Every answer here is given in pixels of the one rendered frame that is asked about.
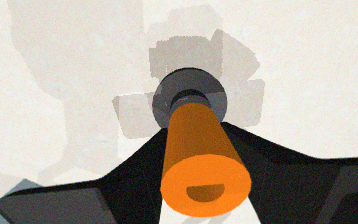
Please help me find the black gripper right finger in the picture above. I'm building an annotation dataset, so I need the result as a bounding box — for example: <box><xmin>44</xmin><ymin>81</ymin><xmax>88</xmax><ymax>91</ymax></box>
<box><xmin>220</xmin><ymin>122</ymin><xmax>358</xmax><ymax>224</ymax></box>

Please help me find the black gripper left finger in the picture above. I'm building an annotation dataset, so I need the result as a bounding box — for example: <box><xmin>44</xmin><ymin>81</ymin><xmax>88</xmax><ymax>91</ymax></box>
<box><xmin>0</xmin><ymin>128</ymin><xmax>168</xmax><ymax>224</ymax></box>

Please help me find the orange knob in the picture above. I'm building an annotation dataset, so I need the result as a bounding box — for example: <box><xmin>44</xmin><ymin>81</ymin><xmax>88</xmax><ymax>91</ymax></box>
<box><xmin>160</xmin><ymin>103</ymin><xmax>251</xmax><ymax>217</ymax></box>

